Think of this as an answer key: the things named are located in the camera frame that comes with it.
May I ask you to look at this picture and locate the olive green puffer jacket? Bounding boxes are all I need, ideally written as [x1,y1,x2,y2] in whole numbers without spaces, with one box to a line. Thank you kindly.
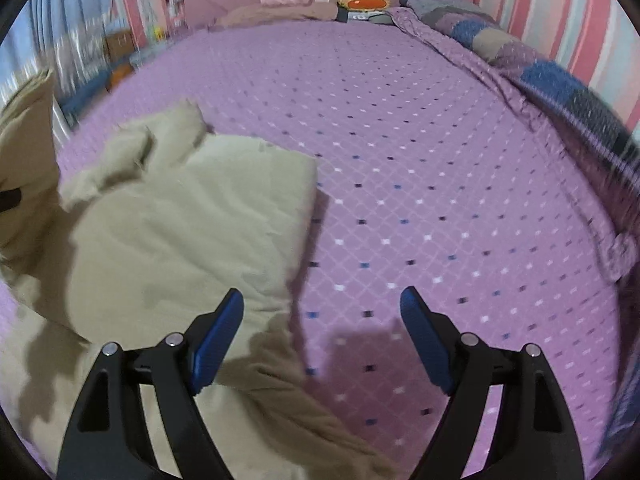
[0,67,401,480]

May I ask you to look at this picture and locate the brown pillow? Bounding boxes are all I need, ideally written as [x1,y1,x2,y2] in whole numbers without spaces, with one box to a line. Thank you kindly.
[215,2,341,28]

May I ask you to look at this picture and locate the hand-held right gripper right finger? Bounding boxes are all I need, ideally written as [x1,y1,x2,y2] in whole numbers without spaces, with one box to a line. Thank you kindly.
[400,286,586,480]

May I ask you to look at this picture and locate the purple dotted bed sheet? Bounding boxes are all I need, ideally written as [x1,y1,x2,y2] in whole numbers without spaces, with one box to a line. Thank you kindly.
[0,7,636,480]

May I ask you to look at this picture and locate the brown cardboard box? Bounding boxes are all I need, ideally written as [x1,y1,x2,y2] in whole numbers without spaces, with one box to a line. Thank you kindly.
[105,30,135,57]

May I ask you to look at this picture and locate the patchwork quilt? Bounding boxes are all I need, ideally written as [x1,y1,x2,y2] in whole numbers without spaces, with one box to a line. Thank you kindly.
[400,0,640,161]

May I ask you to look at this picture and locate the blue sheer curtain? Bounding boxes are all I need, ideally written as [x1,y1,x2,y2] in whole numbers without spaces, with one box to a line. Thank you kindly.
[15,0,126,91]

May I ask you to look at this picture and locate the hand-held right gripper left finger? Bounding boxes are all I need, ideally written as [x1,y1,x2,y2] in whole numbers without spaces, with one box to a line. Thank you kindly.
[56,287,246,480]

